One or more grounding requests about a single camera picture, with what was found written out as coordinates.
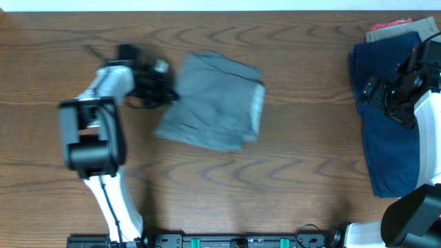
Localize black looped cable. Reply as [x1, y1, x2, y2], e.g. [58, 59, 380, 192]
[293, 223, 328, 248]

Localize red garment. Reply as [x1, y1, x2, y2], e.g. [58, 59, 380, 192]
[370, 18, 413, 32]

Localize khaki shorts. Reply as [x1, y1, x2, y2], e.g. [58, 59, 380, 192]
[365, 17, 440, 43]

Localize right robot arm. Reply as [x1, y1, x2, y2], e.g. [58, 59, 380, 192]
[327, 32, 440, 247]

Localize grey shorts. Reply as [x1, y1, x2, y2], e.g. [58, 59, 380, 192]
[155, 52, 265, 152]

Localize navy blue shorts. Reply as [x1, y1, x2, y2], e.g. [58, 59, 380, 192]
[349, 32, 420, 198]

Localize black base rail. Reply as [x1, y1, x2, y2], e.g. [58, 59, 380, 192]
[66, 231, 344, 248]

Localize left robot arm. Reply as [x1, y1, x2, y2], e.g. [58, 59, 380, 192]
[59, 44, 178, 247]

